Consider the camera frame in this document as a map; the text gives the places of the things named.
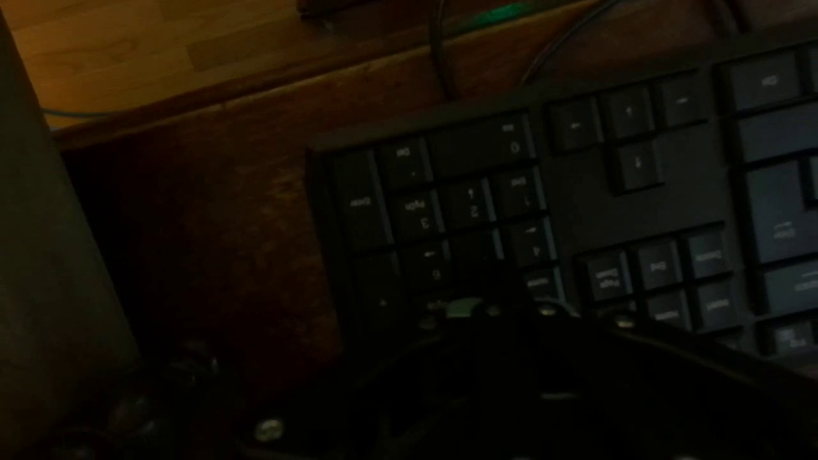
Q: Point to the black computer keyboard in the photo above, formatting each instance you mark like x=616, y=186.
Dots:
x=683, y=189

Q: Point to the black bar bracket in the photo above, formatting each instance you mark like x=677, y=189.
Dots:
x=339, y=13

